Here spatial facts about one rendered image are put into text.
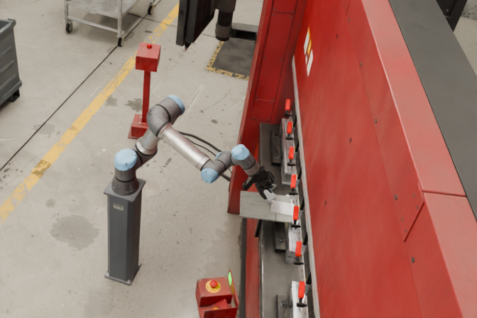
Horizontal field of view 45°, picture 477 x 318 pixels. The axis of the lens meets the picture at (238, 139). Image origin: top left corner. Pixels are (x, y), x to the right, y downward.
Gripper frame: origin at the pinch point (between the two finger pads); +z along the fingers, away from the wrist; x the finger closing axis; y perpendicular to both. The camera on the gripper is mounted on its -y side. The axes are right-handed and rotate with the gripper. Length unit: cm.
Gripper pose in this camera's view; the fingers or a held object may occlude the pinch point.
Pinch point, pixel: (270, 197)
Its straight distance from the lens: 291.6
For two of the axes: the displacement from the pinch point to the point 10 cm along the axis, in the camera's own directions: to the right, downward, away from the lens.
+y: 8.4, -3.4, -4.1
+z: 5.2, 6.9, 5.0
